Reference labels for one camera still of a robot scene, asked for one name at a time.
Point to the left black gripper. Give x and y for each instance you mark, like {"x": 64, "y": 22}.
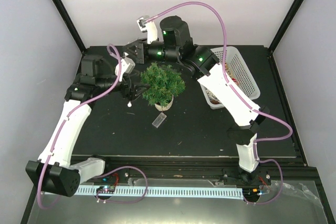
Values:
{"x": 134, "y": 87}

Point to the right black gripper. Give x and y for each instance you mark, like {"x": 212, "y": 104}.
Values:
{"x": 142, "y": 55}

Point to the small green christmas tree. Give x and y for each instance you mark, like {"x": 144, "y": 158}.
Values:
{"x": 165, "y": 84}

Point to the white plastic basket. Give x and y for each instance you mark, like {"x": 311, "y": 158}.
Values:
{"x": 238, "y": 71}

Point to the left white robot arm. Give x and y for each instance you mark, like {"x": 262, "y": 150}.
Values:
{"x": 52, "y": 172}

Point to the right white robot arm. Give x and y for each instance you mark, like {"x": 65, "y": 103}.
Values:
{"x": 207, "y": 69}

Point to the clear light battery box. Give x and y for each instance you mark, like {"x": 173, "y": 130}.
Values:
{"x": 159, "y": 120}

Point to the white snowflake ornament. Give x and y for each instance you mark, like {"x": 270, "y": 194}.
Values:
{"x": 211, "y": 97}

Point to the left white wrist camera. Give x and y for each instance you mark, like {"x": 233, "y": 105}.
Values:
{"x": 127, "y": 66}

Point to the black left frame post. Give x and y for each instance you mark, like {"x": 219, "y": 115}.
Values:
{"x": 69, "y": 24}

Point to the black frame post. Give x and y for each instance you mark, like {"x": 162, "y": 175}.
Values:
{"x": 69, "y": 24}
{"x": 291, "y": 13}

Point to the white cable duct strip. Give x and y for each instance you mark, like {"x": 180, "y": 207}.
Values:
{"x": 171, "y": 192}

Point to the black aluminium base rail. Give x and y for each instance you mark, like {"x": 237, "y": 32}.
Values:
{"x": 213, "y": 168}

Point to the black right frame post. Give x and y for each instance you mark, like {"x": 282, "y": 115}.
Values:
{"x": 291, "y": 13}

